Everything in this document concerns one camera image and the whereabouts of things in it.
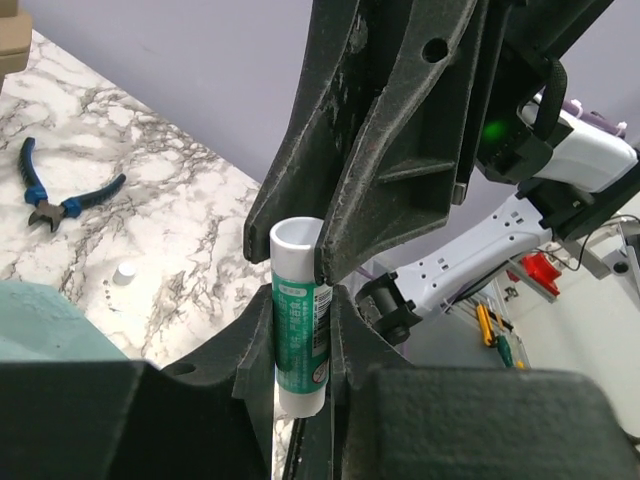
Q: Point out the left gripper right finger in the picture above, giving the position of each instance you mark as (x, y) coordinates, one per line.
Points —
(394, 420)

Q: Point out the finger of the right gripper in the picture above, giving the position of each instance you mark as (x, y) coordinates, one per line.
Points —
(350, 50)

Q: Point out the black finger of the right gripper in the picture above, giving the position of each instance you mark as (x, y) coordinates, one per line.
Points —
(422, 125)

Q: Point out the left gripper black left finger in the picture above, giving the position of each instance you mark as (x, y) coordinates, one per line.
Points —
(207, 415)

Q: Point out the green white glue stick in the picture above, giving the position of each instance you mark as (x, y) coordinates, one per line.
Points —
(301, 317)

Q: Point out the white glue cap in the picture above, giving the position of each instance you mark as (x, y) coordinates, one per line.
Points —
(124, 274)

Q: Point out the teal envelope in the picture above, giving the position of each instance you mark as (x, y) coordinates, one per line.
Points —
(39, 324)

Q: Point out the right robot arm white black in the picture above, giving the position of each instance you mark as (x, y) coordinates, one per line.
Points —
(569, 175)

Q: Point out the tan plastic toolbox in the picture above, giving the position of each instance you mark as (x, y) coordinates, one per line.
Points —
(15, 38)

